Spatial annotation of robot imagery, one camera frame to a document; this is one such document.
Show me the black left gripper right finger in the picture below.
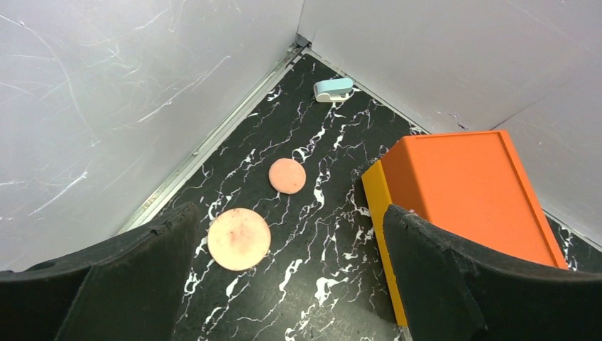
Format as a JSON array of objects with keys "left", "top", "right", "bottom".
[{"left": 383, "top": 205, "right": 601, "bottom": 340}]

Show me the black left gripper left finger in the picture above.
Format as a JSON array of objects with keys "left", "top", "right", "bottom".
[{"left": 1, "top": 202, "right": 201, "bottom": 340}]

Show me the orange drawer organizer box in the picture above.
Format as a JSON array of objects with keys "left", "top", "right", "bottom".
[{"left": 361, "top": 130, "right": 567, "bottom": 327}]

